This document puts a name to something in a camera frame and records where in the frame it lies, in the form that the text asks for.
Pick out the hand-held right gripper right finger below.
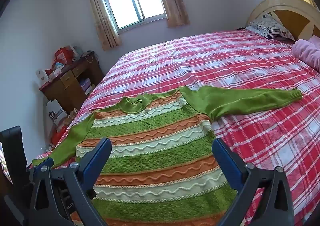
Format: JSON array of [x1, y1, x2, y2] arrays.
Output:
[[212, 138, 297, 226]]

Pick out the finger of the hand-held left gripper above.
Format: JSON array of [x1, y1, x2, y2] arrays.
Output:
[[28, 158, 54, 172]]

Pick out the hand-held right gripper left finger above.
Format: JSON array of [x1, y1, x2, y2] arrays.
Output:
[[27, 138, 112, 226]]

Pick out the green striped knit sweater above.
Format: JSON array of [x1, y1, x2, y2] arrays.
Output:
[[32, 85, 303, 226]]

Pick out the red plastic bag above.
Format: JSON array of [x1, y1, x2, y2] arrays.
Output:
[[51, 125, 68, 145]]

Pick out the white cardboard box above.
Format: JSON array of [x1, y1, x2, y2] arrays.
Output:
[[46, 99, 68, 126]]

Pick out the brown wooden desk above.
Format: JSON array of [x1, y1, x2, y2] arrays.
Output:
[[39, 52, 105, 114]]

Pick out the bed with red plaid sheet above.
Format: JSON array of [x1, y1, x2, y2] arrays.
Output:
[[27, 27, 320, 226]]

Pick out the red bag on desk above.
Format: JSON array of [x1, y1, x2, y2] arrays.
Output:
[[54, 46, 74, 66]]

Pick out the pink blanket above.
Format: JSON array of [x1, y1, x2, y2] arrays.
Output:
[[292, 35, 320, 72]]

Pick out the floral striped pillow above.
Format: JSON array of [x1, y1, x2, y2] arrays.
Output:
[[246, 12, 296, 41]]

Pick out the cream wooden headboard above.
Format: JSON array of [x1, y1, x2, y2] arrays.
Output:
[[246, 0, 320, 41]]

